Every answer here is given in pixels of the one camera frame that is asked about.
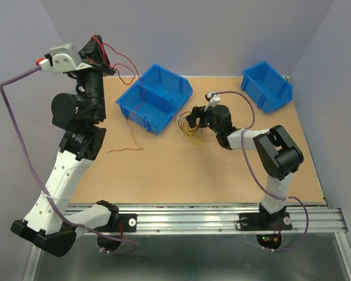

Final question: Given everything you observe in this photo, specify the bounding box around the red wire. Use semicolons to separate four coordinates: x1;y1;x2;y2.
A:
92;36;146;155

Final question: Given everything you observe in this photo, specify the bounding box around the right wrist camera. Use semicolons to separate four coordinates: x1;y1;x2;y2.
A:
204;91;221;111

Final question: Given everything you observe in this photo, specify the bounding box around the small blue bin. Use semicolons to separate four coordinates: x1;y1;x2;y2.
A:
241;61;293;114

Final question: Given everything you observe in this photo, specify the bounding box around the wire bundle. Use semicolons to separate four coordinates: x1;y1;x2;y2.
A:
175;112;205;138

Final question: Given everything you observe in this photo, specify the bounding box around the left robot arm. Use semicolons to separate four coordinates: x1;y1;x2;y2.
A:
11;35;119;257

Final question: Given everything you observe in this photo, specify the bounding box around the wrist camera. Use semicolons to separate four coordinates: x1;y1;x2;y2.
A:
36;43;82;73
204;91;221;111

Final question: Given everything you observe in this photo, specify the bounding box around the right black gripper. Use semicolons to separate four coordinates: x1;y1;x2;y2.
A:
186;105;221;134

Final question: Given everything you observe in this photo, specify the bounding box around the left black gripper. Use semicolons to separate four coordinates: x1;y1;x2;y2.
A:
76;35;116;122

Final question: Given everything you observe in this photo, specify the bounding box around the large divided blue bin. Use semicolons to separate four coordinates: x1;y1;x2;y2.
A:
116;64;193;135

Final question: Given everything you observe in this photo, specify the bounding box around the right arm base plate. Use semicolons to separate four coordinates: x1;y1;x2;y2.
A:
235;213;293;231

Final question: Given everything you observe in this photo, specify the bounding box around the aluminium frame rail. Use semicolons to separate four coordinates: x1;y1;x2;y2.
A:
35;76;349;235

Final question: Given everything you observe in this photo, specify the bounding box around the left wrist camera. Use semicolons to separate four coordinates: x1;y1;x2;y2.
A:
36;43;82;73

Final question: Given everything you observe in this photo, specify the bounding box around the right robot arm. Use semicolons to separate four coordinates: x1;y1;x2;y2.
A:
185;105;304;228

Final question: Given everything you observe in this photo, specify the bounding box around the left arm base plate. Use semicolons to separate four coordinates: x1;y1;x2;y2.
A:
94;213;137;233

